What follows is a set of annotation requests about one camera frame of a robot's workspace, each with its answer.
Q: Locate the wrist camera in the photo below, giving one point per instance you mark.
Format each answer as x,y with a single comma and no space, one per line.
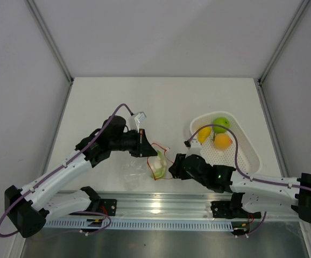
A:
194,147
135,120

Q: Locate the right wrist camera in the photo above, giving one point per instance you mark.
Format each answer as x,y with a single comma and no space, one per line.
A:
194,147

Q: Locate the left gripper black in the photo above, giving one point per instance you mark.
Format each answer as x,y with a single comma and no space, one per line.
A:
143,148

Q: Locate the yellow pear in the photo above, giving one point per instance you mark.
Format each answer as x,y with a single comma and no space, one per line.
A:
203,134

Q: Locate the white slotted cable duct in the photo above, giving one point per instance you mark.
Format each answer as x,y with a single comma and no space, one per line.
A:
141,224

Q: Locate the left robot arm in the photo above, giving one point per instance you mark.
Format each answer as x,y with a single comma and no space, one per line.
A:
88,153

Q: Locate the white perforated basket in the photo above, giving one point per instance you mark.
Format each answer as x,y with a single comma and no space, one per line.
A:
247,157

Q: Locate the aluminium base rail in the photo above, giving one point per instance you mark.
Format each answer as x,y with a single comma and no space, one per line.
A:
155,205

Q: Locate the aluminium frame post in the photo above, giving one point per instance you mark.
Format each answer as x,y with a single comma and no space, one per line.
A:
285,39
44,30

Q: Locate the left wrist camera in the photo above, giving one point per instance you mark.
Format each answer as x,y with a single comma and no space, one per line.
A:
135,120

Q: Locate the green apple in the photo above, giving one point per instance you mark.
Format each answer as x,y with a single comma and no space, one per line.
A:
221,125

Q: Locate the clear zip top bag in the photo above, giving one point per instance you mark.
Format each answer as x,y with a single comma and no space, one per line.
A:
137,172

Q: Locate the left aluminium frame post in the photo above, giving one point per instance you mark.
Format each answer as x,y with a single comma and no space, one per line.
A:
44,30

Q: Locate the black mounting plate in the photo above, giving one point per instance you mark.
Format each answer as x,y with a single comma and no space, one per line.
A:
108,207
222,209

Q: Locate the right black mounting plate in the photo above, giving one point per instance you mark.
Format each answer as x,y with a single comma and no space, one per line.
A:
222,209

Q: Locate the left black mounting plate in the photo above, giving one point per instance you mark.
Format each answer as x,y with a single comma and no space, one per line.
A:
108,207

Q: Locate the orange peach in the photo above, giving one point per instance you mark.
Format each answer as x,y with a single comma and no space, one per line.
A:
222,141

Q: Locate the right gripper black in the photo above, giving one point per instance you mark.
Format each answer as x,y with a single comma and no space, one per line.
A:
175,170

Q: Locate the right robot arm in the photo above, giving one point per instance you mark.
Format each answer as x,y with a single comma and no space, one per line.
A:
251,196

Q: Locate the right aluminium frame post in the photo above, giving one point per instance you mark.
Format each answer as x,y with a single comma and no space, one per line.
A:
285,39

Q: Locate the white green cabbage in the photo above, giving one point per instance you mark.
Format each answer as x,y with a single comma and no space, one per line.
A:
158,165

